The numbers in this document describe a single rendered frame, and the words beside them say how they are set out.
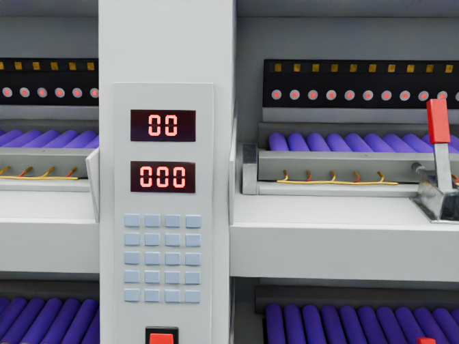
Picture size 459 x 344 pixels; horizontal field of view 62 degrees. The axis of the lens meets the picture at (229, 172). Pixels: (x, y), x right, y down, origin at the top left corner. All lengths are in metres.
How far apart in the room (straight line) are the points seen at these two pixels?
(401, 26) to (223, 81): 0.30
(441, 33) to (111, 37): 0.39
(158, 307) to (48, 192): 0.14
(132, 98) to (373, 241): 0.20
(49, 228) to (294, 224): 0.18
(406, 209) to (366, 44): 0.25
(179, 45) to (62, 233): 0.16
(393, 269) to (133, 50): 0.25
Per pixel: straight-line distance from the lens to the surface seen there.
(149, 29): 0.29
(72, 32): 0.53
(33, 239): 0.32
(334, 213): 0.30
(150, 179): 0.27
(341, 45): 0.50
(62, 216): 0.31
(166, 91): 0.27
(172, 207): 0.27
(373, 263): 0.31
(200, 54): 0.28
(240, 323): 0.46
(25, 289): 0.52
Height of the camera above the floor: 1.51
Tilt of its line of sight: 3 degrees down
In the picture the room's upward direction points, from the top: 1 degrees clockwise
